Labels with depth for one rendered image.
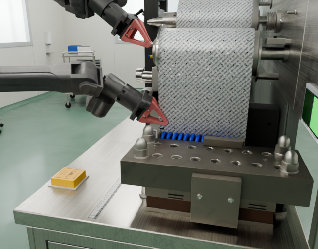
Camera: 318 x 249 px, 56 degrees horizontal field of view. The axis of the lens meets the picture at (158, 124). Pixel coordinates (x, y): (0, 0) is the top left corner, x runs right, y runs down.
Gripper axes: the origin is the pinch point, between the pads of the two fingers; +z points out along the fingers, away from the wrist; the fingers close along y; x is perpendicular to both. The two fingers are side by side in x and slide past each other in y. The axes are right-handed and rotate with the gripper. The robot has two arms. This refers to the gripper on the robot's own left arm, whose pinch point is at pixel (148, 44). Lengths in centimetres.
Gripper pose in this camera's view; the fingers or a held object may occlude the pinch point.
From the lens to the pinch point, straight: 87.0
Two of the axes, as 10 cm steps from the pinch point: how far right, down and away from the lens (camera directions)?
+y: -2.5, 3.1, -9.2
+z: 7.6, 6.5, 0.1
